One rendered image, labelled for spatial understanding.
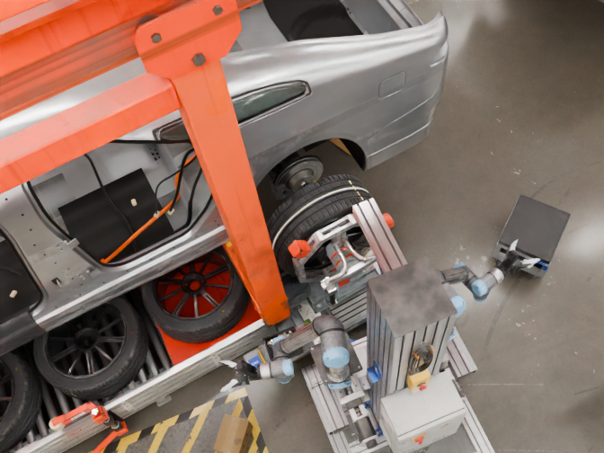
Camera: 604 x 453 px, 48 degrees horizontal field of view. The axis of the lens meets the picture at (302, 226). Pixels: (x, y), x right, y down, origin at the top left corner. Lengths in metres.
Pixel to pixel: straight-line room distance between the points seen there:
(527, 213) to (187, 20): 3.23
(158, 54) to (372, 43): 1.82
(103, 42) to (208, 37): 0.29
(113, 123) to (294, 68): 1.38
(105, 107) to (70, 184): 2.27
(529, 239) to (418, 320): 2.23
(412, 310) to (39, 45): 1.50
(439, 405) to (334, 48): 1.78
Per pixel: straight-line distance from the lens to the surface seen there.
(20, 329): 4.12
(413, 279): 2.57
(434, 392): 3.27
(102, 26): 2.05
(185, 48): 2.01
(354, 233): 4.07
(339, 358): 3.07
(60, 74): 2.01
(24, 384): 4.49
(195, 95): 2.25
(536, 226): 4.70
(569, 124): 5.63
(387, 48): 3.64
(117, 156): 4.45
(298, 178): 4.09
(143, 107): 2.25
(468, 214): 5.05
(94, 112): 2.24
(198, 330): 4.23
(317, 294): 4.50
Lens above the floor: 4.39
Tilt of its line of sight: 62 degrees down
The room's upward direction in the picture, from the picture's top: 10 degrees counter-clockwise
